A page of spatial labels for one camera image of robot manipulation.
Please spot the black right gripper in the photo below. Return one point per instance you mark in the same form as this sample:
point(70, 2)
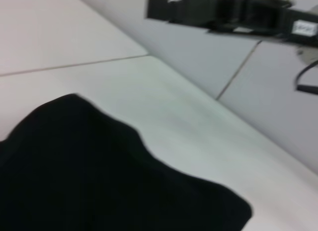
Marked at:
point(268, 17)

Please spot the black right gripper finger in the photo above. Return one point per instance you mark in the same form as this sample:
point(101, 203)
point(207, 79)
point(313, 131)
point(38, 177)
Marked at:
point(179, 12)

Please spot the black shirt with FREE print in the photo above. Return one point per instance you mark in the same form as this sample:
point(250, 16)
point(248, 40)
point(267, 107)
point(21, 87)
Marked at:
point(99, 171)

